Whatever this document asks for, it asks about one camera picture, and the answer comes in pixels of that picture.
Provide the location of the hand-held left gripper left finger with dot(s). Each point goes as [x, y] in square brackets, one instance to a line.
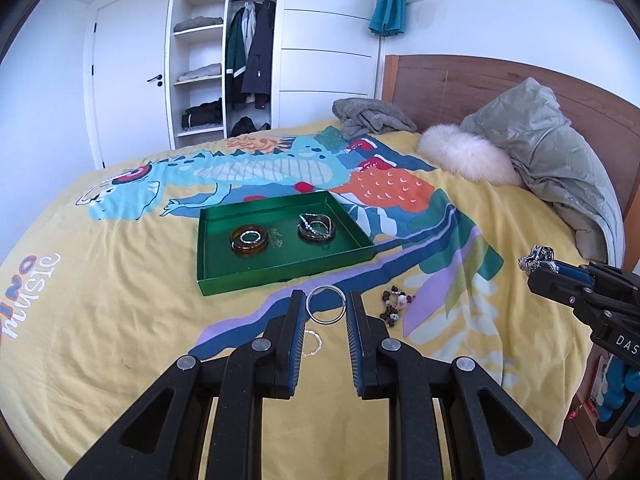
[295, 340]

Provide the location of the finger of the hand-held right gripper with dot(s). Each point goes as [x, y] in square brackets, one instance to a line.
[550, 285]
[615, 275]

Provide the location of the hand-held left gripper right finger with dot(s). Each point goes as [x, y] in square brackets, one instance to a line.
[357, 345]

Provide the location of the silver charm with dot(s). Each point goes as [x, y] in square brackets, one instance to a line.
[537, 259]

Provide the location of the green tray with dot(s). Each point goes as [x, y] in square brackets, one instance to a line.
[280, 260]

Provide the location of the amber bangle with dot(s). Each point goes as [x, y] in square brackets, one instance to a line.
[248, 251]

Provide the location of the dark brown bangle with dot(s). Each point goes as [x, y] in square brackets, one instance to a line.
[308, 238]

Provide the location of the person's right hand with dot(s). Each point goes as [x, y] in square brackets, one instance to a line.
[614, 390]

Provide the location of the wooden nightstand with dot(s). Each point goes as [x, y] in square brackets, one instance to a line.
[582, 445]

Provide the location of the grey-green pillow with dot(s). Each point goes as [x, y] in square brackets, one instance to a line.
[550, 160]

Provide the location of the white fur pillow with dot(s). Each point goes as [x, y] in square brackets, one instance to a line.
[465, 155]

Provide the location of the yellow printed bedsheet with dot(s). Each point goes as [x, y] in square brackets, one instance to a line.
[125, 285]

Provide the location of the black bag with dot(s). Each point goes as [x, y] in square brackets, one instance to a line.
[243, 127]

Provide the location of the wooden headboard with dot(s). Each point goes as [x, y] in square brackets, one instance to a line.
[450, 80]

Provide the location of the grey folded blanket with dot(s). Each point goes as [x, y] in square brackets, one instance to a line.
[370, 115]

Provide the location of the black folded clothes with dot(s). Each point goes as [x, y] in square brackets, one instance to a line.
[202, 115]

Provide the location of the black hanging coat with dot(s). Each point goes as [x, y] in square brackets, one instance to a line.
[260, 60]

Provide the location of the white door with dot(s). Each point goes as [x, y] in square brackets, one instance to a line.
[130, 110]

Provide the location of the light grey folded clothes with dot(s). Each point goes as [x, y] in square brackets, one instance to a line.
[200, 72]

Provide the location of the green hanging coat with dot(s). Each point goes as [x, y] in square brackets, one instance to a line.
[232, 60]

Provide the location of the white wardrobe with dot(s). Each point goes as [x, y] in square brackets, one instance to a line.
[325, 25]

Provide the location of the white hanging coat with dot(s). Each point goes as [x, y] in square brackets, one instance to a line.
[248, 25]

